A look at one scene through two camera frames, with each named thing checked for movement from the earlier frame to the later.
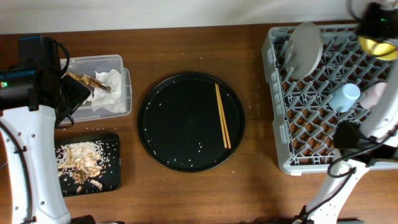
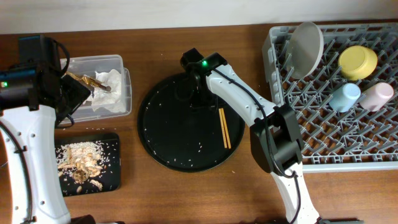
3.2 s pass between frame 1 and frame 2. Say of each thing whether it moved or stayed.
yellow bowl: moved
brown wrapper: stayed
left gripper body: stayed
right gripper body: moved
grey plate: stayed
